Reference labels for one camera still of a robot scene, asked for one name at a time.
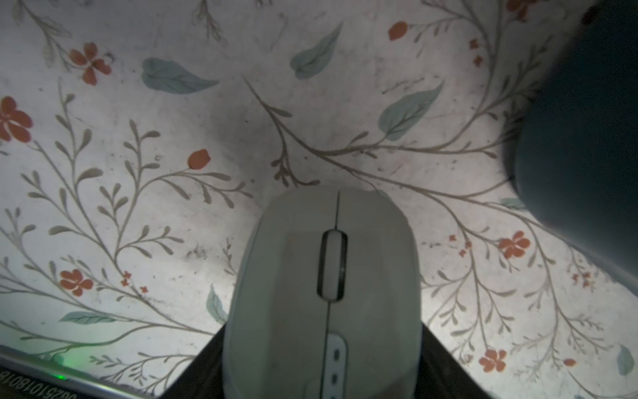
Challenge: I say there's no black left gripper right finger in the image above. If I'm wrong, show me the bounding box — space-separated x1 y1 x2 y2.
415 324 491 399

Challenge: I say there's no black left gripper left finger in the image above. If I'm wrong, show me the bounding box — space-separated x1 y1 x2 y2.
160 325 226 399

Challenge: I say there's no grey white mouse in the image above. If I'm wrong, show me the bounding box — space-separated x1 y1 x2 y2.
223 187 422 398

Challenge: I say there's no teal storage box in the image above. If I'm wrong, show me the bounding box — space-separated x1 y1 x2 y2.
514 1 637 292

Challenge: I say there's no floral patterned table mat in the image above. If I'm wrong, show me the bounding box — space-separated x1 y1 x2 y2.
1 1 637 398

